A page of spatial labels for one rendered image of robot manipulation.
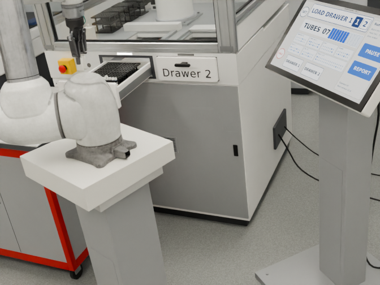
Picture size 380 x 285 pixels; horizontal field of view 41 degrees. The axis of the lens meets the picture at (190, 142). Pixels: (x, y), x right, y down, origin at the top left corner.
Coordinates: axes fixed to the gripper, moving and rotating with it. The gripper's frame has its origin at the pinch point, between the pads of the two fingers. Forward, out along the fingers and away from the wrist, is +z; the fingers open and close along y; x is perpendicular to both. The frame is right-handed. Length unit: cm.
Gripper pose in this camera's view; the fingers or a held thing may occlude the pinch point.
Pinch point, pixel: (81, 63)
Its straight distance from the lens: 226.7
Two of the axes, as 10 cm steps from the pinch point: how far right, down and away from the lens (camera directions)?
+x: -9.6, -1.0, 2.6
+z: 0.4, 8.7, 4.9
